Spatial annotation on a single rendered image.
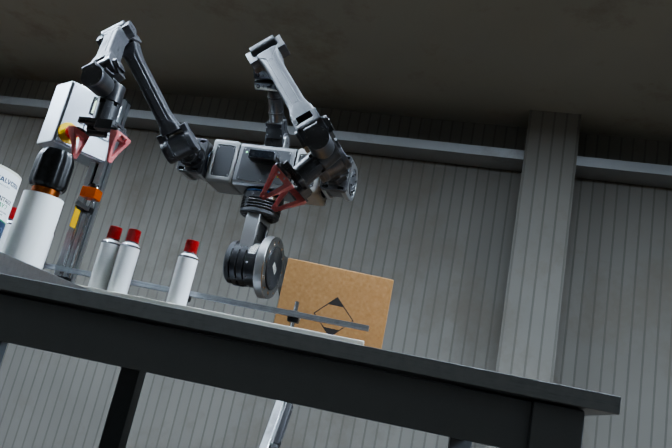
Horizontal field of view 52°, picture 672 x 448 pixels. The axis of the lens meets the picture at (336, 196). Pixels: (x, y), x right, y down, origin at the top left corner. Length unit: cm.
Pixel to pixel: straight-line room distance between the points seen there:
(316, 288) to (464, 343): 241
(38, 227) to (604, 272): 341
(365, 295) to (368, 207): 260
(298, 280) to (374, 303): 22
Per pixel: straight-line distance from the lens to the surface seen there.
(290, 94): 173
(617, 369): 428
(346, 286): 191
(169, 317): 89
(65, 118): 207
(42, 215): 163
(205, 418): 453
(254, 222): 222
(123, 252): 184
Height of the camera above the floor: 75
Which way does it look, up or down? 17 degrees up
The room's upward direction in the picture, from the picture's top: 12 degrees clockwise
